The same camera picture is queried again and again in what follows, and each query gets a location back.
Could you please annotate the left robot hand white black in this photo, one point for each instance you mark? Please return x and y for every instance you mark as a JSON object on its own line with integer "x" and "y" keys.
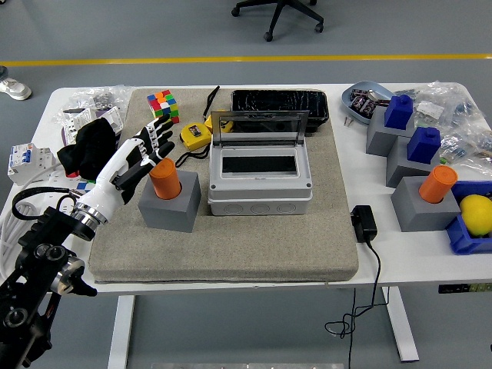
{"x": 111, "y": 177}

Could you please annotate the orange cylinder battery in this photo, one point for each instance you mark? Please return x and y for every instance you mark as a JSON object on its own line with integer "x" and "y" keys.
{"x": 165, "y": 178}
{"x": 438, "y": 184}

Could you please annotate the smoky clear box lid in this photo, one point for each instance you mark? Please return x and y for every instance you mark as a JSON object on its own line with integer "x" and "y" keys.
{"x": 261, "y": 127}

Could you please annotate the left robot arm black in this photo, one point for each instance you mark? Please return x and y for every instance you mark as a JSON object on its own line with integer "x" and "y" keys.
{"x": 42, "y": 234}

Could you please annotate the grey plastic junction box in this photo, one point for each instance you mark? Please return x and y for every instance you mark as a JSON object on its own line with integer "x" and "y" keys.
{"x": 261, "y": 196}

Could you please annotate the black cloth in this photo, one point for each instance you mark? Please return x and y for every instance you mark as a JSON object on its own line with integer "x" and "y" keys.
{"x": 92, "y": 146}

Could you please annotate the grey cube holder round hole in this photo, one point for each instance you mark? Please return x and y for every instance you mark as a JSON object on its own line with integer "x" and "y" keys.
{"x": 169, "y": 215}

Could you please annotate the clear bag of screws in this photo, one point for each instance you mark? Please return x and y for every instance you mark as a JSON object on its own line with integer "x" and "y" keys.
{"x": 100, "y": 98}

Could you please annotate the white circuit breaker blue switches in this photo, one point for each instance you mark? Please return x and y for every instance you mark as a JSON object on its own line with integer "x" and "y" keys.
{"x": 27, "y": 161}

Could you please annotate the white shoe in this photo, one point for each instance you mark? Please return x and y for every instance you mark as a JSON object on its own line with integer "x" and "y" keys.
{"x": 13, "y": 89}

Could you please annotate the grey-brown mat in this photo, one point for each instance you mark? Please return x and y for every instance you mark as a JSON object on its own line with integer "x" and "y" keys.
{"x": 230, "y": 250}

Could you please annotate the white table leg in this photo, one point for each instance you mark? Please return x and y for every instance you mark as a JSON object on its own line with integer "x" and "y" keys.
{"x": 121, "y": 330}
{"x": 401, "y": 326}

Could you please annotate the black plastic tray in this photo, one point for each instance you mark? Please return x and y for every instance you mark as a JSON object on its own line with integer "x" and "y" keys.
{"x": 276, "y": 100}

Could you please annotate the small metal clip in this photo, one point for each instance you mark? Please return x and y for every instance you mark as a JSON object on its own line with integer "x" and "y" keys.
{"x": 348, "y": 122}

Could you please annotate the blue-grey bowl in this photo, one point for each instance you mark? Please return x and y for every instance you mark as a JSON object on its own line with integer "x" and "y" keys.
{"x": 348, "y": 105}

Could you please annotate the black power adapter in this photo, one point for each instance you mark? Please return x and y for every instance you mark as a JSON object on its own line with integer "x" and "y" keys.
{"x": 363, "y": 223}

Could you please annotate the purple black packet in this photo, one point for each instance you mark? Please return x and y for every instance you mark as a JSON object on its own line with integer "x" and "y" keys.
{"x": 371, "y": 107}
{"x": 359, "y": 100}

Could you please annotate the blue block with knob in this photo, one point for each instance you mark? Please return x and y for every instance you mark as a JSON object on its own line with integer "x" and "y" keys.
{"x": 423, "y": 148}
{"x": 399, "y": 113}

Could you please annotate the clear bag of small parts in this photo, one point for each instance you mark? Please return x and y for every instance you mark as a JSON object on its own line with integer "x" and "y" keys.
{"x": 442, "y": 102}
{"x": 469, "y": 144}

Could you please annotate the blue plastic bin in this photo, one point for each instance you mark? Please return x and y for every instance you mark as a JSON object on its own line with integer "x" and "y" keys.
{"x": 465, "y": 240}

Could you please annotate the black table control panel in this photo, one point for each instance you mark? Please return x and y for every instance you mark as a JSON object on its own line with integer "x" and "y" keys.
{"x": 461, "y": 288}

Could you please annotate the yellow lemon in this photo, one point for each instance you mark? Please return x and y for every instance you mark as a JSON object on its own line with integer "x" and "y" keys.
{"x": 478, "y": 215}

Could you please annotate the white switch in package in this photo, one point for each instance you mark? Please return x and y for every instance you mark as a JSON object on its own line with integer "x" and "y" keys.
{"x": 109, "y": 119}

